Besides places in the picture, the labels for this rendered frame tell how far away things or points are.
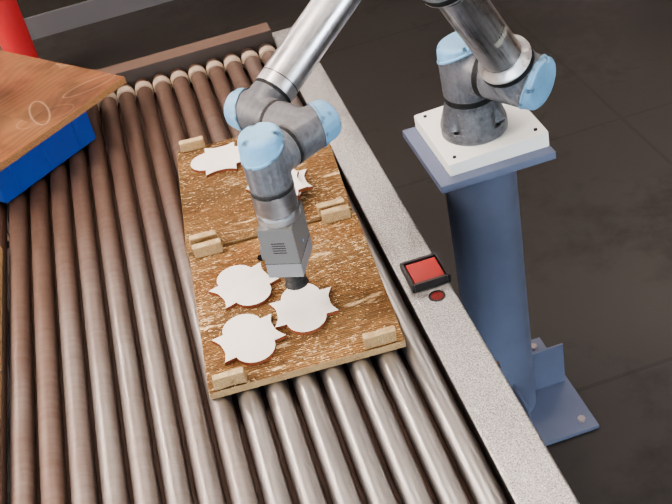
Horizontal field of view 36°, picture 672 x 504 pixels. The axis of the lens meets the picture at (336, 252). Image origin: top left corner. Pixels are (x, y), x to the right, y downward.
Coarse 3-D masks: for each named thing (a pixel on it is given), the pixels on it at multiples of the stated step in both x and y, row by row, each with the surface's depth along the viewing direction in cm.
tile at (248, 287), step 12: (228, 276) 199; (240, 276) 199; (252, 276) 198; (264, 276) 197; (216, 288) 197; (228, 288) 196; (240, 288) 196; (252, 288) 195; (264, 288) 194; (228, 300) 194; (240, 300) 193; (252, 300) 192; (264, 300) 192
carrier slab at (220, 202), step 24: (216, 144) 242; (240, 168) 231; (312, 168) 226; (336, 168) 224; (192, 192) 227; (216, 192) 225; (240, 192) 224; (312, 192) 219; (336, 192) 217; (192, 216) 220; (216, 216) 218; (240, 216) 216; (312, 216) 212; (240, 240) 210
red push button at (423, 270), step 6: (432, 258) 195; (414, 264) 195; (420, 264) 194; (426, 264) 194; (432, 264) 194; (438, 264) 193; (408, 270) 194; (414, 270) 193; (420, 270) 193; (426, 270) 193; (432, 270) 192; (438, 270) 192; (414, 276) 192; (420, 276) 191; (426, 276) 191; (432, 276) 191; (414, 282) 190
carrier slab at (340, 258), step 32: (320, 224) 209; (352, 224) 207; (192, 256) 208; (224, 256) 206; (256, 256) 204; (320, 256) 201; (352, 256) 199; (320, 288) 193; (352, 288) 191; (384, 288) 190; (224, 320) 190; (352, 320) 184; (384, 320) 183; (288, 352) 180; (320, 352) 179; (352, 352) 178; (384, 352) 178; (256, 384) 177
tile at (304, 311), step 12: (312, 288) 192; (288, 300) 190; (300, 300) 190; (312, 300) 189; (324, 300) 189; (276, 312) 189; (288, 312) 188; (300, 312) 187; (312, 312) 186; (324, 312) 186; (336, 312) 186; (276, 324) 186; (288, 324) 185; (300, 324) 184; (312, 324) 184; (324, 324) 184
